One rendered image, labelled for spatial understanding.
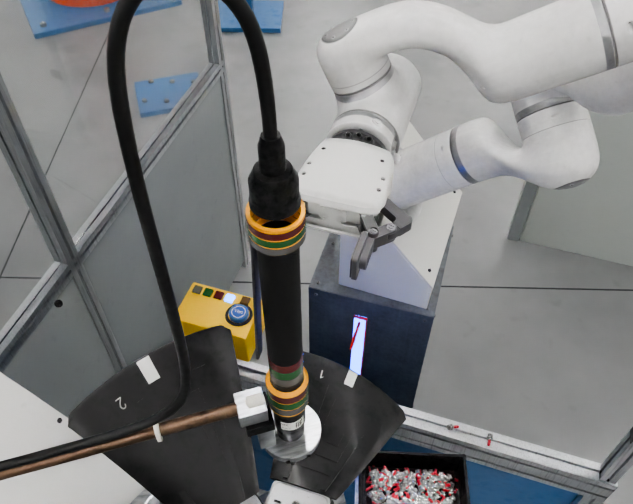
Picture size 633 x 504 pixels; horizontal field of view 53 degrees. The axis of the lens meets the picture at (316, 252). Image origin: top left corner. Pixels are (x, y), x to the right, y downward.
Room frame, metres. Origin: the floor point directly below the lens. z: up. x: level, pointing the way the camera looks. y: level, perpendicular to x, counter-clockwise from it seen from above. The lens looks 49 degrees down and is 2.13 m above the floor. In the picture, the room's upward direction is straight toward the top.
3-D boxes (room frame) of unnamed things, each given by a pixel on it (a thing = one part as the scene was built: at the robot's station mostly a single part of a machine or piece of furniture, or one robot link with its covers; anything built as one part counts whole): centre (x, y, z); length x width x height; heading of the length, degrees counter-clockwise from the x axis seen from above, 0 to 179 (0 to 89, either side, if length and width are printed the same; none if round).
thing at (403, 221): (0.47, -0.07, 1.64); 0.08 x 0.06 x 0.01; 64
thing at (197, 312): (0.76, 0.20, 1.02); 0.16 x 0.10 x 0.11; 72
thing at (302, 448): (0.32, 0.04, 1.48); 0.09 x 0.07 x 0.10; 107
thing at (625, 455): (0.50, -0.59, 0.96); 0.03 x 0.03 x 0.20; 72
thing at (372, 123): (0.58, -0.05, 1.64); 0.09 x 0.03 x 0.08; 72
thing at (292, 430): (0.32, 0.03, 1.64); 0.04 x 0.04 x 0.46
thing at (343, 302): (1.02, -0.17, 0.47); 0.30 x 0.30 x 0.93; 73
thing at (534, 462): (0.63, -0.18, 0.82); 0.90 x 0.04 x 0.08; 72
